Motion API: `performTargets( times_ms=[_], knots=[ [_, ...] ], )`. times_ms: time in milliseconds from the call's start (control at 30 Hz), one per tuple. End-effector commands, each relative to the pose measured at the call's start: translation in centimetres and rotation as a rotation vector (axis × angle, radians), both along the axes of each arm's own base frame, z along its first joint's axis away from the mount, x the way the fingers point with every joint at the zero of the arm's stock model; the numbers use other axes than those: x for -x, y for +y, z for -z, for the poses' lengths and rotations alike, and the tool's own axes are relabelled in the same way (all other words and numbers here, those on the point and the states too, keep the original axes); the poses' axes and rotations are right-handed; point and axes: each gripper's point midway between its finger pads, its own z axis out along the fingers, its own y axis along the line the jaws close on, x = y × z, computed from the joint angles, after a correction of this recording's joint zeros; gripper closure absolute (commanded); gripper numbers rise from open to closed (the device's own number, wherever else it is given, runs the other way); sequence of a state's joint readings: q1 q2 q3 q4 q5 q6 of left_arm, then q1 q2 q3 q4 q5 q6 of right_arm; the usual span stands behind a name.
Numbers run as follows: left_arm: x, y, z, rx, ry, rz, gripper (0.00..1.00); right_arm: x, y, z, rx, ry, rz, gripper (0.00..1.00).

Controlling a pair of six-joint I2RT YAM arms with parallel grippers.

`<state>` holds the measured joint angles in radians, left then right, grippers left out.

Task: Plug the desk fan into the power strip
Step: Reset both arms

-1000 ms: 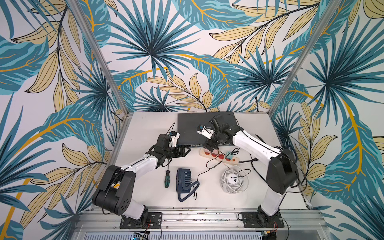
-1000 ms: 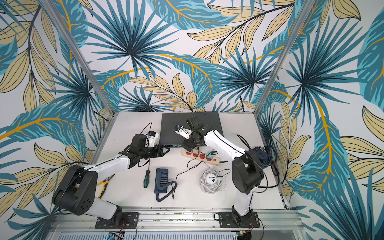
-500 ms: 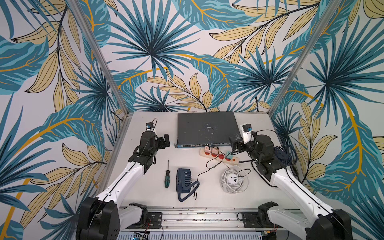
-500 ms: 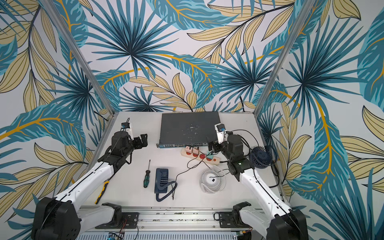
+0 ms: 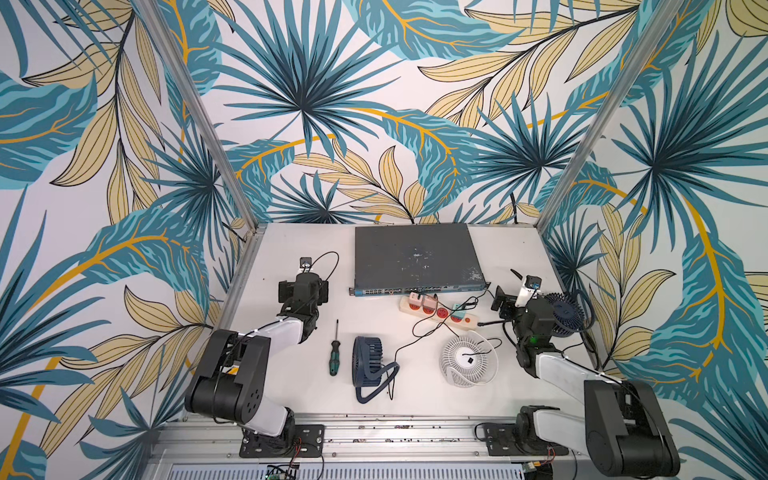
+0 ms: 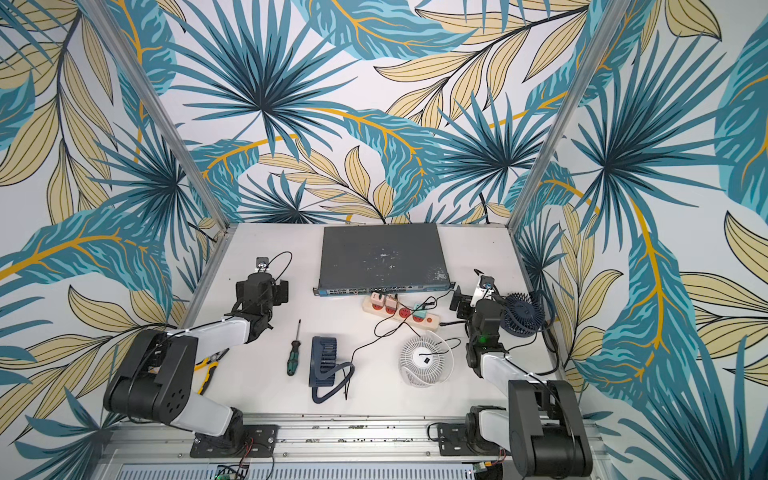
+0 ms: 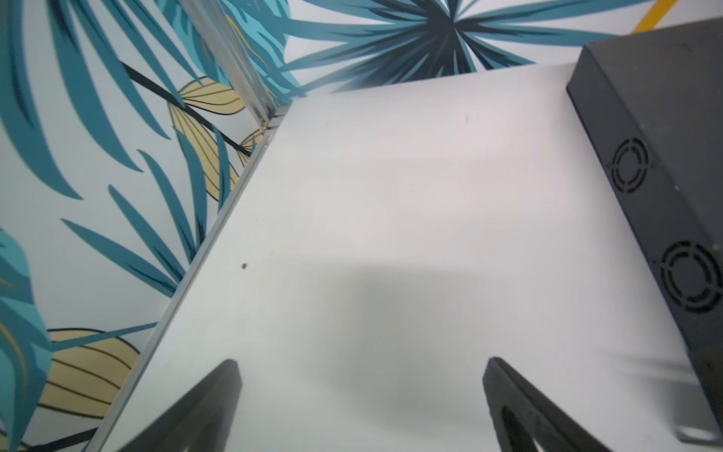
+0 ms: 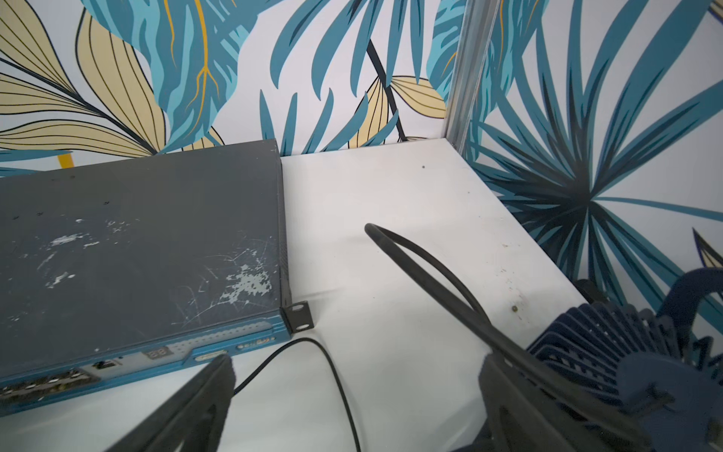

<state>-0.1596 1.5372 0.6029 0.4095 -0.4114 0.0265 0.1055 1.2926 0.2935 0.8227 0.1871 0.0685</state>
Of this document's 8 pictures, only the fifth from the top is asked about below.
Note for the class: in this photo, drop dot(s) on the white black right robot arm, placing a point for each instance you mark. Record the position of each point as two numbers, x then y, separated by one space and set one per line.
622 428

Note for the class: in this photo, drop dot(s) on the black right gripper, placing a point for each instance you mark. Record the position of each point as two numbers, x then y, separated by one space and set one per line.
507 305

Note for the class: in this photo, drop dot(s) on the beige red power strip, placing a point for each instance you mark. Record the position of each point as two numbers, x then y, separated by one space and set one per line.
442 313

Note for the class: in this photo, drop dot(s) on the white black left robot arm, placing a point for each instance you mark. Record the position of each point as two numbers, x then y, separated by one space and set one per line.
229 381

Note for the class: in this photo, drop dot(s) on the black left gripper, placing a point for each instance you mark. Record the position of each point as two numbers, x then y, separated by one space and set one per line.
285 292

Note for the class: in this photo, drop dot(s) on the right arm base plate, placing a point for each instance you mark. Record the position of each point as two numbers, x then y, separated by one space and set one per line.
505 440

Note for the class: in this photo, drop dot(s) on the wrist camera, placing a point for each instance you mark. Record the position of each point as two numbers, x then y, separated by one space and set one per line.
305 264
529 289

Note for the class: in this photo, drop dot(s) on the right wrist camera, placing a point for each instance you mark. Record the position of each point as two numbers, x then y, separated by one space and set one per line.
529 289

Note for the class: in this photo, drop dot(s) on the green black screwdriver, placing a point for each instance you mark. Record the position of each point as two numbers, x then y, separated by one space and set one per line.
334 358

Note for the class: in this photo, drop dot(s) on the navy blue desk fan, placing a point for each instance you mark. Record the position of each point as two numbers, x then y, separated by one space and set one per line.
370 377

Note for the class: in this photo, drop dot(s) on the pink adapter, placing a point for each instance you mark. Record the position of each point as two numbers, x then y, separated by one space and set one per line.
429 304
415 300

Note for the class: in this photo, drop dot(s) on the white round desk fan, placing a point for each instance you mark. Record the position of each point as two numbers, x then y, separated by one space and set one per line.
468 361

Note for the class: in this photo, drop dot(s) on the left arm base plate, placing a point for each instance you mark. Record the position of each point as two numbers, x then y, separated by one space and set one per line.
300 441

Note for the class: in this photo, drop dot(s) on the teal USB power adapter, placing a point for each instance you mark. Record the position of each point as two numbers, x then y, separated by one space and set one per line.
459 315

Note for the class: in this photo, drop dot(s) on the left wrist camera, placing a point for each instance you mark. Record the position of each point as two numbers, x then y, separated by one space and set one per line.
305 264

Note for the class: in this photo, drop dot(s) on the dark grey network switch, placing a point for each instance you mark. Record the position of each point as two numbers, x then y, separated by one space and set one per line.
424 259

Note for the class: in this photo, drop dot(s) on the aluminium frame rail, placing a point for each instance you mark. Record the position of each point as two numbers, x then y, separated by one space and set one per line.
356 447

